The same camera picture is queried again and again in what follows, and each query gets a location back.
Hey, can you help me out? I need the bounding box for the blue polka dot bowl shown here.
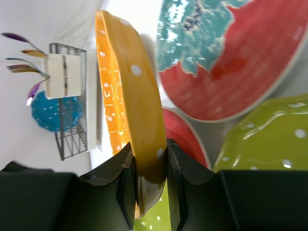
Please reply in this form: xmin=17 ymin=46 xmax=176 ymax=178
xmin=31 ymin=91 xmax=83 ymax=132

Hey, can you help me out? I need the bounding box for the red plate with teal flower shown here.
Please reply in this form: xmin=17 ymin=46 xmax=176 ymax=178
xmin=163 ymin=107 xmax=212 ymax=169

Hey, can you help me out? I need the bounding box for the metal wire dish rack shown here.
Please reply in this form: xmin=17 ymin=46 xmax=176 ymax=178
xmin=49 ymin=43 xmax=99 ymax=161

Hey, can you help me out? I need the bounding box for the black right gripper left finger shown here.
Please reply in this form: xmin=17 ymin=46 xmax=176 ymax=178
xmin=0 ymin=144 xmax=135 ymax=231

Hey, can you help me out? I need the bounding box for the white cutlery holder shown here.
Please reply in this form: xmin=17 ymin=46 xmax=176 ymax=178
xmin=41 ymin=53 xmax=82 ymax=99

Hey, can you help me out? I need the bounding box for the yellow polka dot bowl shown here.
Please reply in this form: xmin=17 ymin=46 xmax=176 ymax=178
xmin=95 ymin=10 xmax=167 ymax=218

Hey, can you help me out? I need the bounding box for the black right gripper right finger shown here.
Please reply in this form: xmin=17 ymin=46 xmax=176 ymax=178
xmin=167 ymin=139 xmax=308 ymax=231

